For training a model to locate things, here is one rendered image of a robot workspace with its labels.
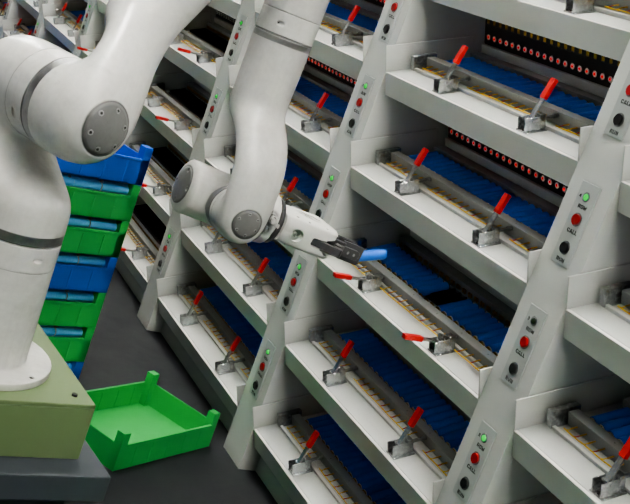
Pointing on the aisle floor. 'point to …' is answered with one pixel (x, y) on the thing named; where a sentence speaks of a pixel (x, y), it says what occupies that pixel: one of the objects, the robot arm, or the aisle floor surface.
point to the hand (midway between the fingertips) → (346, 250)
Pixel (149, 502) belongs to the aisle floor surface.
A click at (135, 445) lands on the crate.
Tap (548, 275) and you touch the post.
